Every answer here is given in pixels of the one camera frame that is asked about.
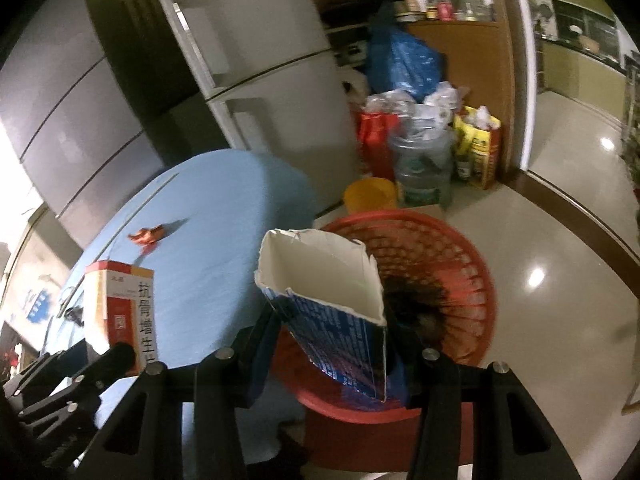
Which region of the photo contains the heap of white plastic bags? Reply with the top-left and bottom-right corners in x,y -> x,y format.
365,80 -> 463,131

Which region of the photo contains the torn blue and white carton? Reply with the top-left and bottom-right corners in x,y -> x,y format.
254,228 -> 390,403

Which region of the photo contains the orange and white medicine box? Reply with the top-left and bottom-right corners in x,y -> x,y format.
82,260 -> 160,376

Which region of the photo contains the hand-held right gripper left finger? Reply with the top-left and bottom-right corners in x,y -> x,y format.
75,307 -> 288,480

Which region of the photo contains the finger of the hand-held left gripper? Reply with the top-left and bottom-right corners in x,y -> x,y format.
17,341 -> 137,426
2,342 -> 93,396

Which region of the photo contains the kitchen counter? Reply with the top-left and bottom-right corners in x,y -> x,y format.
537,35 -> 640,106

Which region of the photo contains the red chair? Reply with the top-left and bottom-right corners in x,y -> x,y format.
302,400 -> 476,473

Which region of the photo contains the yellow shopping bag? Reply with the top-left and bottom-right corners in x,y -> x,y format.
452,106 -> 503,190

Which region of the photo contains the silver refrigerator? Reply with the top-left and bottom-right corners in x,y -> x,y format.
147,0 -> 371,211

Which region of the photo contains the clear water jug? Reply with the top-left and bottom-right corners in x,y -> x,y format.
387,120 -> 456,208

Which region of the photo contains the wooden cabinet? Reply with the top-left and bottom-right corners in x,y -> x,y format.
400,20 -> 516,186

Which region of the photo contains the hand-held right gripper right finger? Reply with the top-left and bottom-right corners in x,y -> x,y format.
384,310 -> 583,480

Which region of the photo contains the red gift bag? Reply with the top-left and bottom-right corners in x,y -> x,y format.
357,110 -> 401,181

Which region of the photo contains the yellow bucket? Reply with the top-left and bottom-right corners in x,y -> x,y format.
343,177 -> 398,216

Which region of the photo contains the orange candy wrapper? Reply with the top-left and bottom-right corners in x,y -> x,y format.
129,225 -> 168,247

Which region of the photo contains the red plastic basket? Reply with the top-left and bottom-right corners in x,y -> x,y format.
270,210 -> 498,423

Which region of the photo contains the kitchen window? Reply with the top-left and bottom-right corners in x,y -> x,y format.
550,0 -> 621,56

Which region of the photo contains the wooden chair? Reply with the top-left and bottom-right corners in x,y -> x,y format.
621,380 -> 640,416

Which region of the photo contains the grey multi-door refrigerator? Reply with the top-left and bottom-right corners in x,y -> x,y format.
0,0 -> 168,251

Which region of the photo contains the blue tablecloth table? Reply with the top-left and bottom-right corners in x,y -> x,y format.
40,149 -> 317,468

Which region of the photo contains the large blue plastic sack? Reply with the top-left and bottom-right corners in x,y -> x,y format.
367,2 -> 448,103

